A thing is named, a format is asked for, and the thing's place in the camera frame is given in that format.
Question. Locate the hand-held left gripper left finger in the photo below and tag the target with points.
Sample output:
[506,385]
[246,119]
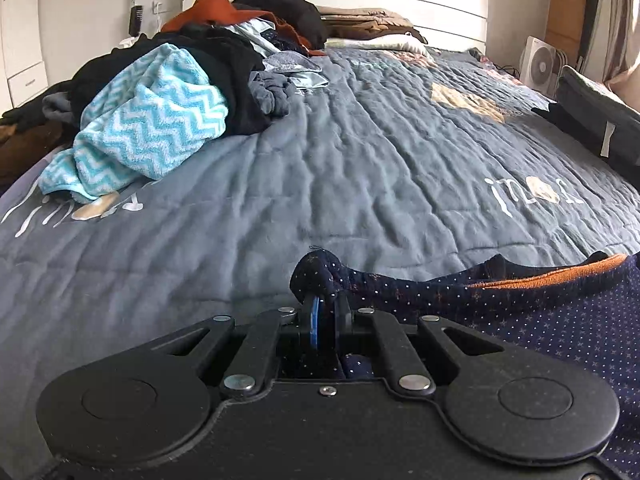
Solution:
[315,322]

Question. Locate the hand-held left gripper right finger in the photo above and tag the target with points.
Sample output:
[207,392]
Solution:
[341,325]

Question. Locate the navy dotted sweater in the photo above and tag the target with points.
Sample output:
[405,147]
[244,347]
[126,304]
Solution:
[550,320]

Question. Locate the grey quilted bedspread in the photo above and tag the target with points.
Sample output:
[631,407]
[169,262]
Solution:
[350,160]

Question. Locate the dark grey garment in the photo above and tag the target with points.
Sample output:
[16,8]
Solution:
[275,92]

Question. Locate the pale patterned garment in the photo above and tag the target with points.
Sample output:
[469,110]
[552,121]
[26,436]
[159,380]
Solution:
[290,65]

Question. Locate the turquoise zigzag towel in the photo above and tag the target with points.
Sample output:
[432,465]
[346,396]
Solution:
[145,125]

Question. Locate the white pillow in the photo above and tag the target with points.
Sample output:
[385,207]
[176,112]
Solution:
[395,45]

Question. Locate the folded beige brown blankets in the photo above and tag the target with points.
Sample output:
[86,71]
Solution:
[365,22]

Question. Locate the folded black garment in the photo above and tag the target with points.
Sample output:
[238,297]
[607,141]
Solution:
[590,135]

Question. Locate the black puffy jacket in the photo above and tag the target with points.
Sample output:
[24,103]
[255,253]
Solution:
[290,10]

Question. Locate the white box fan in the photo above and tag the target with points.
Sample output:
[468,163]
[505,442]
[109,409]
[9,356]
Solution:
[540,65]

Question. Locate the white headboard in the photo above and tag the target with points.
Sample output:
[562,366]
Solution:
[400,0]

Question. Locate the rust orange garment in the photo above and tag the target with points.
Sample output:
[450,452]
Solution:
[210,7]

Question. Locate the brown coat pile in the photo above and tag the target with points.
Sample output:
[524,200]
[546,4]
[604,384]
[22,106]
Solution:
[25,145]

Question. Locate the black hairbrush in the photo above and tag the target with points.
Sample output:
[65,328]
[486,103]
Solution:
[136,20]

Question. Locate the wooden board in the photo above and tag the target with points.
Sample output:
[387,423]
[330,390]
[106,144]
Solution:
[567,5]

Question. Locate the dark board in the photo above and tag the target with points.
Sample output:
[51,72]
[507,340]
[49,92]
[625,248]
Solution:
[592,20]

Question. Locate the white wardrobe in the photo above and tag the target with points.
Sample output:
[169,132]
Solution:
[20,35]

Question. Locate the beige curtain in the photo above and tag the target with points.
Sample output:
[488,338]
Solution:
[625,25]

